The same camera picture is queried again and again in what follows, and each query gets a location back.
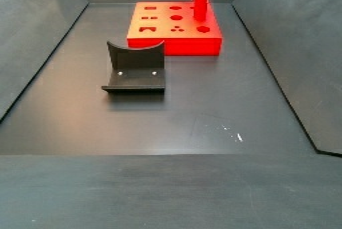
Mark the red star peg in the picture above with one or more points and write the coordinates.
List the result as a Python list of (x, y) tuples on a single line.
[(199, 9)]

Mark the red shape sorting block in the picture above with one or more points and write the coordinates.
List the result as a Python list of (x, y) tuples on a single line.
[(167, 22)]

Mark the black curved holder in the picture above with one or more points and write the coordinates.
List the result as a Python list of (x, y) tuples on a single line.
[(138, 68)]

